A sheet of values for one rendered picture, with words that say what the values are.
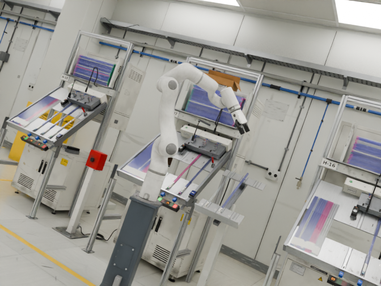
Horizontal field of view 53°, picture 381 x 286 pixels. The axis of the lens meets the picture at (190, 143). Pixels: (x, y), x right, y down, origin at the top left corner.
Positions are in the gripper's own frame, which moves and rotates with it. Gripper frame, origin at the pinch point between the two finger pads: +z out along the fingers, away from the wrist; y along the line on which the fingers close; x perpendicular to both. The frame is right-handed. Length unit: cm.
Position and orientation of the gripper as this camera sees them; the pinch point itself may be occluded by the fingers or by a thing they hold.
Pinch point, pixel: (245, 131)
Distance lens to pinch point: 260.1
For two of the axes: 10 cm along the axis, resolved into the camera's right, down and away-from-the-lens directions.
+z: 4.2, 9.1, -0.4
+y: 5.0, -1.9, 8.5
